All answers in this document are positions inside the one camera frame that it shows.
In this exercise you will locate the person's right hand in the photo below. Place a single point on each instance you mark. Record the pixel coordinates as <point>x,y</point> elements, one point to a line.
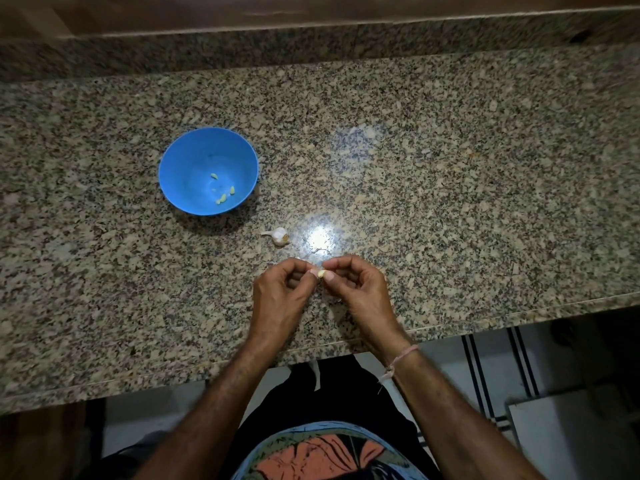
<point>365,299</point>

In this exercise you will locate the person's left hand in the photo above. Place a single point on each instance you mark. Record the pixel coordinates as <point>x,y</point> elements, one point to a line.
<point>277,299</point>

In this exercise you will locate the person's left thumb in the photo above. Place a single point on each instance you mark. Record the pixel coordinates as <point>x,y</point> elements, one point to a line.
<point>309,283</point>

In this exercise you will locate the person's right thumb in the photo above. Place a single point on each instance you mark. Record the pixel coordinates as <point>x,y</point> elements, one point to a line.
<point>336,280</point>

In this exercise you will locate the person's right forearm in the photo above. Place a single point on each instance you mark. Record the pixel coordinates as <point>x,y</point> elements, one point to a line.
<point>450,419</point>

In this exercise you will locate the person's left forearm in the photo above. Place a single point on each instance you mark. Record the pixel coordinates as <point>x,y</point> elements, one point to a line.
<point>215,414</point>

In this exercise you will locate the thin garlic skin scrap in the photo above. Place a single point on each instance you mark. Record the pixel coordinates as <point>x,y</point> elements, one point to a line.
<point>320,251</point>

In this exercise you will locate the white garlic bulb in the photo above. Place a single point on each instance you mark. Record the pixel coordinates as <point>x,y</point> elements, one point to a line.
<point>278,235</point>

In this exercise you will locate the black printed t-shirt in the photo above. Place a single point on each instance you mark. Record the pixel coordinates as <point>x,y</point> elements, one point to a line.
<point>330,399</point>

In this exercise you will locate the blue plastic bowl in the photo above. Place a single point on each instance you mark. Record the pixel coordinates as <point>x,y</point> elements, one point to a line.
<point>195,154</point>

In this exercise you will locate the white box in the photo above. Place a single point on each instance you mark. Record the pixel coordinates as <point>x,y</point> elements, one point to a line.
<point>570,439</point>

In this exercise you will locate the brown wooden cabinet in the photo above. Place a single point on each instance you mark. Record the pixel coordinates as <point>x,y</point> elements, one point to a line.
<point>45,442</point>

